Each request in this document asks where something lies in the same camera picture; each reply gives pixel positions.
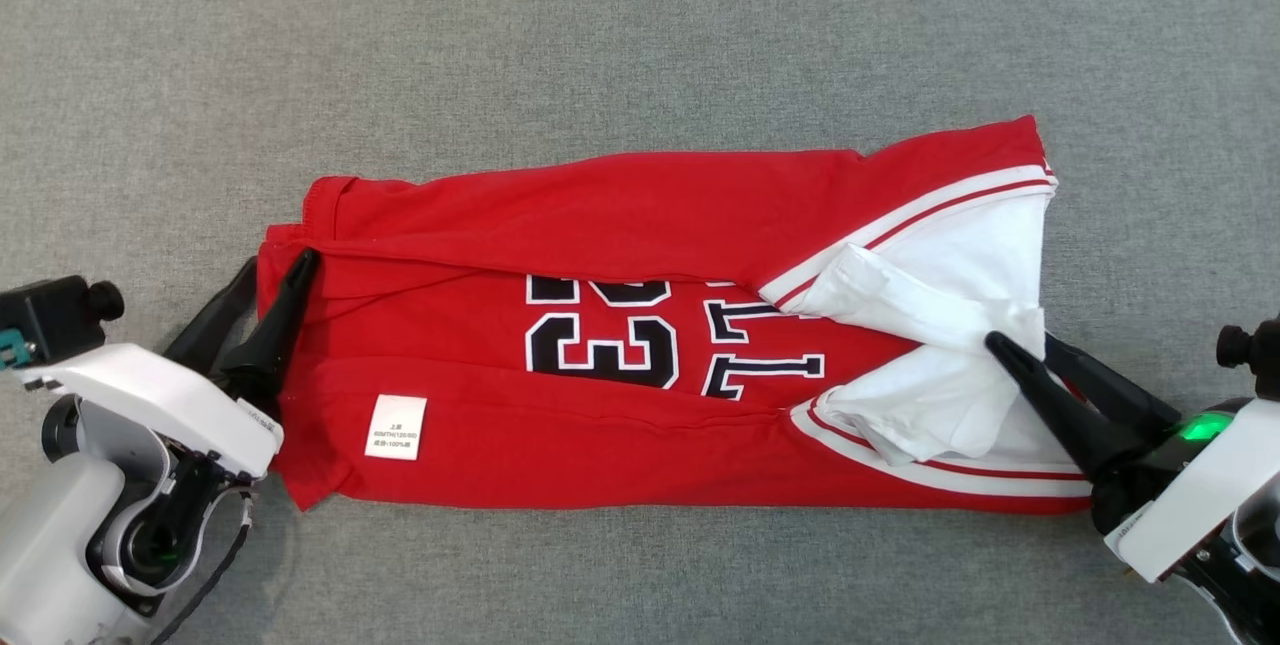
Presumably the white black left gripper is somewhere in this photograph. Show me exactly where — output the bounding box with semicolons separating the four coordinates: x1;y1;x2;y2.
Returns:
18;247;322;481

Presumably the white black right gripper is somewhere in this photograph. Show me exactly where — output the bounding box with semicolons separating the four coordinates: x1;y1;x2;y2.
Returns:
984;331;1280;584

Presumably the red white numbered jersey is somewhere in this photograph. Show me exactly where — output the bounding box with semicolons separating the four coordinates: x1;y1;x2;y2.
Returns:
255;115;1093;516

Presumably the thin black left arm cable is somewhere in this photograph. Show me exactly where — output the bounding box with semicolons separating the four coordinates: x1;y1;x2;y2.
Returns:
148;493;253;645

